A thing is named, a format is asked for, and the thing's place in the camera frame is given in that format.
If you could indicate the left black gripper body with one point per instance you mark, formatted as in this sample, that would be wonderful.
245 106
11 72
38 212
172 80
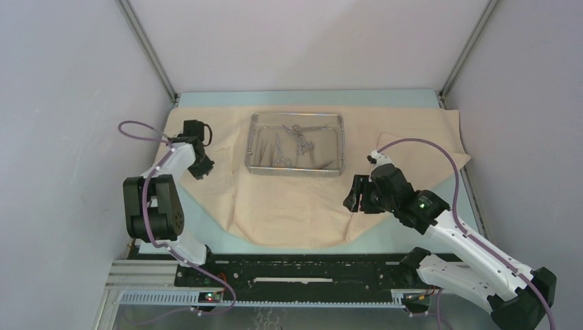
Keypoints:
202 166

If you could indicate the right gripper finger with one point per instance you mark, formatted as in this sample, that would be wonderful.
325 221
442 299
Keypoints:
352 202
360 182

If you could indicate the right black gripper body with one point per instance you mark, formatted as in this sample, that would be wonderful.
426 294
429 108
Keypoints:
372 202

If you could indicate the beige wrapping cloth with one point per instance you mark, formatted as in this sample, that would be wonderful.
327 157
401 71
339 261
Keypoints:
235 211

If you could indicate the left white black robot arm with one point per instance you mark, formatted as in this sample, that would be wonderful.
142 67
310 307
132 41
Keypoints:
153 210

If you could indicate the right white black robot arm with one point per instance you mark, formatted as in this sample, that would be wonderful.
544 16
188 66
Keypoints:
512 293

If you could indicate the metal mesh instrument tray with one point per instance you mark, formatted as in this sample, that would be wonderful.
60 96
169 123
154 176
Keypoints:
266 125

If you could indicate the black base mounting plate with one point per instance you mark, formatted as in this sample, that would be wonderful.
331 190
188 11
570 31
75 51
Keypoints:
352 279

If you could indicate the aluminium frame rail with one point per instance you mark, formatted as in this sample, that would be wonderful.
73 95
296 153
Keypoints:
150 282

